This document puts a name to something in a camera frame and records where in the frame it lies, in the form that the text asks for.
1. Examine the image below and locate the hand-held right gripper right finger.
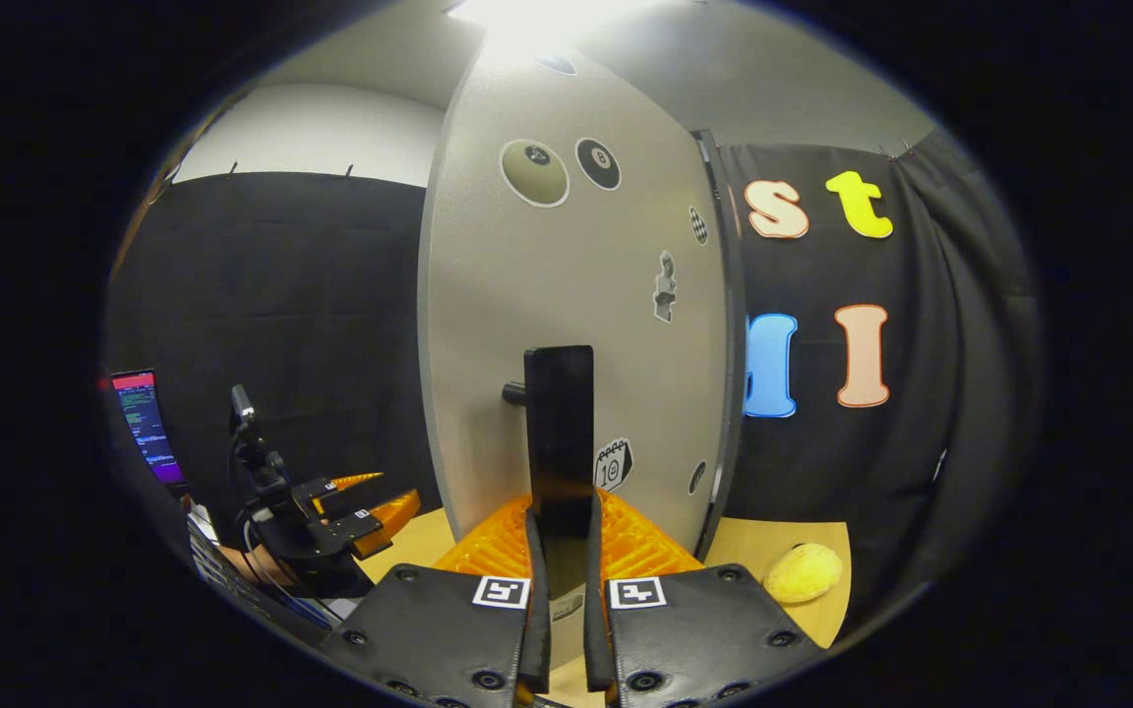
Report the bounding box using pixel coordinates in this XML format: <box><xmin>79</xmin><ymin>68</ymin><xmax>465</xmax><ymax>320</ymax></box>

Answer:
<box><xmin>583</xmin><ymin>487</ymin><xmax>828</xmax><ymax>708</ymax></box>

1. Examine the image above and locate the black cabinet door handle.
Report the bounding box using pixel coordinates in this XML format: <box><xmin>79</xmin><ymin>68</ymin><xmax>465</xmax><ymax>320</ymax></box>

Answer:
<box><xmin>503</xmin><ymin>344</ymin><xmax>595</xmax><ymax>591</ymax></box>

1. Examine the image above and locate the black backdrop cloth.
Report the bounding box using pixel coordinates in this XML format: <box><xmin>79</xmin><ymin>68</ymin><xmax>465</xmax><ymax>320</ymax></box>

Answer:
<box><xmin>104</xmin><ymin>128</ymin><xmax>1040</xmax><ymax>630</ymax></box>

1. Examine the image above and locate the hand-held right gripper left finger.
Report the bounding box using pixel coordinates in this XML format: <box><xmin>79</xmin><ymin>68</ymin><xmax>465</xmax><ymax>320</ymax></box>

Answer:
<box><xmin>319</xmin><ymin>492</ymin><xmax>553</xmax><ymax>708</ymax></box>

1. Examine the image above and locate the computer monitor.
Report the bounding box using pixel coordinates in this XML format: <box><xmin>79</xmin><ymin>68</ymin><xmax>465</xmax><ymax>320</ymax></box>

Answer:
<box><xmin>110</xmin><ymin>369</ymin><xmax>187</xmax><ymax>488</ymax></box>

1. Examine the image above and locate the long ceiling light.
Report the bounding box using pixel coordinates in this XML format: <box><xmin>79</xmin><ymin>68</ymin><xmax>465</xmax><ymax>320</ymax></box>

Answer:
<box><xmin>444</xmin><ymin>0</ymin><xmax>646</xmax><ymax>55</ymax></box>

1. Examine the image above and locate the white cabinet door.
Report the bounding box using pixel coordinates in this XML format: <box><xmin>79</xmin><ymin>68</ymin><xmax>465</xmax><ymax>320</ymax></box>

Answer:
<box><xmin>417</xmin><ymin>44</ymin><xmax>731</xmax><ymax>670</ymax></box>

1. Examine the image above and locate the dark grey cabinet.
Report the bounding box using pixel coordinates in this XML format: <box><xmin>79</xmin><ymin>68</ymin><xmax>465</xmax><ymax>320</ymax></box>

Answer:
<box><xmin>689</xmin><ymin>126</ymin><xmax>749</xmax><ymax>557</ymax></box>

